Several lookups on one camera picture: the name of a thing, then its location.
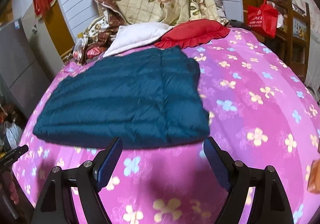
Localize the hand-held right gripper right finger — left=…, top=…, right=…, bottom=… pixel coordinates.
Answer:
left=203, top=136, right=294, bottom=224

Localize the red ruffled pillow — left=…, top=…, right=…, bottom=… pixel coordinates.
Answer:
left=154, top=19, right=230, bottom=50

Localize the yellow-brown wooden door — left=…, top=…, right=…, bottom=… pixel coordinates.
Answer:
left=42, top=1, right=76, bottom=62

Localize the red patterned packet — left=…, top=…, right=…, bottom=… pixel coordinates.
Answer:
left=85, top=46, right=103, bottom=61

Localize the white pillow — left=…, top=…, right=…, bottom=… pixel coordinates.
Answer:
left=102, top=22, right=174, bottom=58

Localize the white plastic bag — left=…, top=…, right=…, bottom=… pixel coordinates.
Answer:
left=4, top=121, right=24, bottom=150

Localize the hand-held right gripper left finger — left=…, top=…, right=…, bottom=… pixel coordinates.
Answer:
left=31, top=137, right=123, bottom=224

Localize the grey refrigerator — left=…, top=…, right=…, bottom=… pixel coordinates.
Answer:
left=0, top=17, right=54, bottom=120

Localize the teal puffer jacket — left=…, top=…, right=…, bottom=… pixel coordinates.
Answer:
left=32, top=46, right=210, bottom=150

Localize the wooden chair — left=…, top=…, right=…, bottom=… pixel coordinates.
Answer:
left=265, top=0, right=312, bottom=82

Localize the clear plastic bag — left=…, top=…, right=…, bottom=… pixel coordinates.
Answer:
left=72, top=36, right=88, bottom=64

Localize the red shopping bag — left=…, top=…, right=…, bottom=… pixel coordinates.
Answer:
left=246, top=0, right=279, bottom=38

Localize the pink floral bedsheet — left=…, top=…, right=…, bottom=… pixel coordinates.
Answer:
left=11, top=25, right=320, bottom=224

